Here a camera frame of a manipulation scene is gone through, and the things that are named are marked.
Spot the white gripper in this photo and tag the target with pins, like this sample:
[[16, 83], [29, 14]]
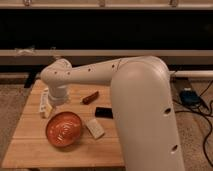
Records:
[[58, 95]]

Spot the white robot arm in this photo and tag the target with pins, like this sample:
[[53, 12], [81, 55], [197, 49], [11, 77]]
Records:
[[141, 103]]

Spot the white sponge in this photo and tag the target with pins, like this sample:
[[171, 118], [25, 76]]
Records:
[[95, 128]]

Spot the white bottle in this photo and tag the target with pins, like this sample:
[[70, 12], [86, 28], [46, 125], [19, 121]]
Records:
[[45, 108]]

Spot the orange bowl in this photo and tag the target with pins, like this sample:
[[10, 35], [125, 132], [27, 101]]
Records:
[[64, 129]]

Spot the wooden table board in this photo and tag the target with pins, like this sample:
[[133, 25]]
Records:
[[29, 147]]

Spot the blue power adapter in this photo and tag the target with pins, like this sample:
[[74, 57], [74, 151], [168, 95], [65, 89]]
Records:
[[189, 97]]

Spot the white rail beam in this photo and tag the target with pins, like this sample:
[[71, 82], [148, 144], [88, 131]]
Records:
[[78, 57]]

